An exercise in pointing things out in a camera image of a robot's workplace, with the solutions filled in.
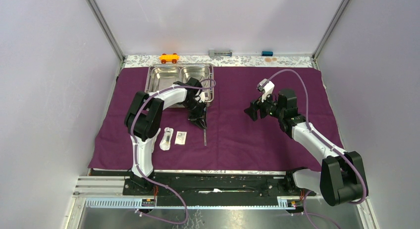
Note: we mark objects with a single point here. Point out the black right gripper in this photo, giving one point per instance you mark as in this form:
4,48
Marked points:
252,110

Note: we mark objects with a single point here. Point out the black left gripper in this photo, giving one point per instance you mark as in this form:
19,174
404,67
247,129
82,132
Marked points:
199,117

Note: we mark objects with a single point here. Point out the steel scalpel handle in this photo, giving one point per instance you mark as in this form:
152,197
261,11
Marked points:
205,137

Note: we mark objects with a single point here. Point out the small white sterile packet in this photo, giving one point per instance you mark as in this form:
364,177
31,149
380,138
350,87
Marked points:
180,138

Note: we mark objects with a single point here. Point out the purple cloth wrap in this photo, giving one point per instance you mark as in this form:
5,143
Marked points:
249,135

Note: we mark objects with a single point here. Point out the perforated steel instrument tray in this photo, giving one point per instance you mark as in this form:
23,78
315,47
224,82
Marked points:
161,76

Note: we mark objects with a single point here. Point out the long white sterile packet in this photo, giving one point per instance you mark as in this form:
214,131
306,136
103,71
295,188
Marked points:
155,139

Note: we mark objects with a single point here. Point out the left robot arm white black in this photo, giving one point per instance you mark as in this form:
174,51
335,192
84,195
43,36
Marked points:
144,117

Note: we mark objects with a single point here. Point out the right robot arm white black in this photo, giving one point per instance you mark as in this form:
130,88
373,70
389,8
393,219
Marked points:
342,177

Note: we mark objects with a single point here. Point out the blue plastic block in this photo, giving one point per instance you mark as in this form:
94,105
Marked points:
267,53

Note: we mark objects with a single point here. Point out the orange toy car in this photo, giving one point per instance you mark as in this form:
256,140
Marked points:
173,58

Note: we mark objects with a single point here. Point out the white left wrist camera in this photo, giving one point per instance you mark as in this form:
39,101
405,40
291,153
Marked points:
202,97

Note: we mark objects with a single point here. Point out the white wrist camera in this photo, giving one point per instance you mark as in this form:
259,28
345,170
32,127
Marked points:
202,97
266,87

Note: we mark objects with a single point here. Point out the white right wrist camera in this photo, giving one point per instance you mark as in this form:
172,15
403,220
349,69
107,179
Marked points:
266,87

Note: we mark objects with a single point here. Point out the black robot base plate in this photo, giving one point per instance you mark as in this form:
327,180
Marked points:
198,185

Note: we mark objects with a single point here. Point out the slotted grey cable duct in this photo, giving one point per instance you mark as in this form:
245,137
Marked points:
208,202

